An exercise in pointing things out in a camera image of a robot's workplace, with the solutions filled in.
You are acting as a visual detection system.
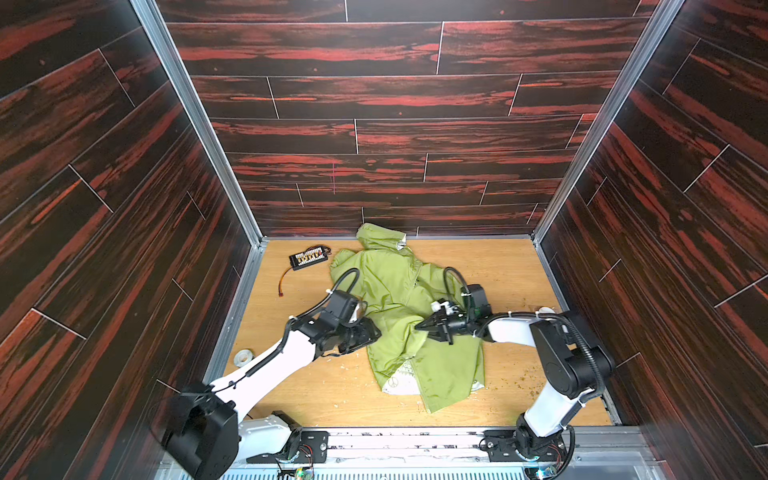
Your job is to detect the green jacket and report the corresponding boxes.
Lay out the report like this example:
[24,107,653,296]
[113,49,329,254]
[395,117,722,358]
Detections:
[330,223,486,413]

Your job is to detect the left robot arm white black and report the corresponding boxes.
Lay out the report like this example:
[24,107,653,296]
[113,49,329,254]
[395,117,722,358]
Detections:
[160,317,381,479]

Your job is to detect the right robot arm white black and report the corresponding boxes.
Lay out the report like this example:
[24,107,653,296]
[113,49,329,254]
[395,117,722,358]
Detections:
[416,307,616,458]

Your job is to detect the black battery pack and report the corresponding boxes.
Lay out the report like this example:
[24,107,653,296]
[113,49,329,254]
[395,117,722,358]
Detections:
[289,245,331,271]

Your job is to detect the white tape roll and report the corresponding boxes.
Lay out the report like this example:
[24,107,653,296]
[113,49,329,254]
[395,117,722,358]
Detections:
[233,349,255,368]

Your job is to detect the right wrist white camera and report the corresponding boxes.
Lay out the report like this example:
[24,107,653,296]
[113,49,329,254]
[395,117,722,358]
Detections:
[443,267,492,322]

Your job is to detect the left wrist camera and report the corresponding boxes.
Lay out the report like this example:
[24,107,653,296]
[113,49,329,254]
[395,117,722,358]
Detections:
[326,268,363,328]

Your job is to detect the red battery wire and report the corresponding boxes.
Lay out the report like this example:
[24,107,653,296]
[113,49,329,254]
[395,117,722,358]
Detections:
[277,245,334,297]

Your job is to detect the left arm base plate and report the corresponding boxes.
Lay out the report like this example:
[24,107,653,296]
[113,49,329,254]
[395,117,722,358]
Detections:
[246,430,330,464]

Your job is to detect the aluminium front rail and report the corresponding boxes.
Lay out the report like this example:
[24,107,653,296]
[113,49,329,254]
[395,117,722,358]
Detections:
[223,426,667,479]

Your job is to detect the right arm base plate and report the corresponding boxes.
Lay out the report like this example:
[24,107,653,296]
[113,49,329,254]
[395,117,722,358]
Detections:
[479,429,568,463]

